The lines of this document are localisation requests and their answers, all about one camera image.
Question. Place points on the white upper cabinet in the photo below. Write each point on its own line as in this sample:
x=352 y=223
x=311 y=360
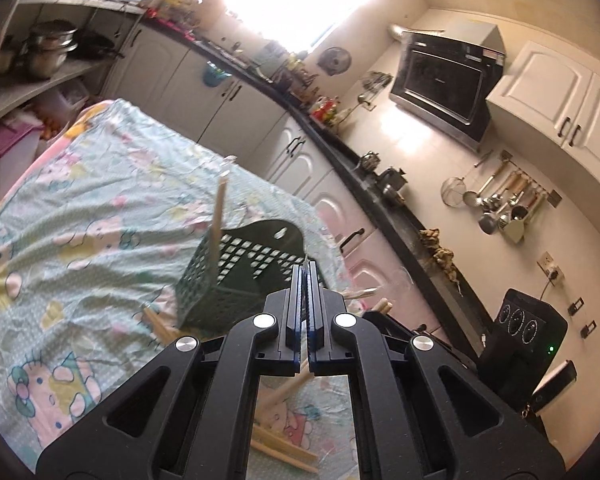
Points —
x=547 y=107

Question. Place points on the black range hood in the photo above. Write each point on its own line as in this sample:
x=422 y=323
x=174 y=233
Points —
x=445 y=75

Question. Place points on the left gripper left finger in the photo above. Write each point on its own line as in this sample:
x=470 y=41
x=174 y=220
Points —
x=188 y=413

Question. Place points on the pink lidded storage box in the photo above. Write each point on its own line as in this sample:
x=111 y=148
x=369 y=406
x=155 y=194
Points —
x=18 y=142

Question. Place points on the metal strainer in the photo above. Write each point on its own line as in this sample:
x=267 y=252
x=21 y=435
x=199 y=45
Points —
x=453 y=189

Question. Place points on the green perforated utensil basket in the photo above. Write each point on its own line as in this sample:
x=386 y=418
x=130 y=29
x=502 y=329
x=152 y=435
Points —
x=233 y=270

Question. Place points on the chopstick pair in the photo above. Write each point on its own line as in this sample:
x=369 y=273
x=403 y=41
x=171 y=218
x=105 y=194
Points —
x=215 y=231
x=278 y=431

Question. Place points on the steel kettle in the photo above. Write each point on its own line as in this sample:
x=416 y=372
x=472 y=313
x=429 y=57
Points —
x=390 y=183

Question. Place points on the Hello Kitty tablecloth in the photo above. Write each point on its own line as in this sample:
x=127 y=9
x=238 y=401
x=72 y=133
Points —
x=92 y=244

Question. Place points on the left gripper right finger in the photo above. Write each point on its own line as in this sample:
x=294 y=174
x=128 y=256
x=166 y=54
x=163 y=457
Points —
x=418 y=412

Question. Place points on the stacked steel pots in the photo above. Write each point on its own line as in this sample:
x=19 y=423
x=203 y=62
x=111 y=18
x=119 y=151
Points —
x=48 y=46

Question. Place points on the hanging metal ladle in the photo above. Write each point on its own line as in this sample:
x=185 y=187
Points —
x=473 y=199

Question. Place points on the teal hanging bowl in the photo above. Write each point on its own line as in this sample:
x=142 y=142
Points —
x=214 y=75

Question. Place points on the green hanging spatula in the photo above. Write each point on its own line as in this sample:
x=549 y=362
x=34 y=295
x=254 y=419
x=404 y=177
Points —
x=519 y=218

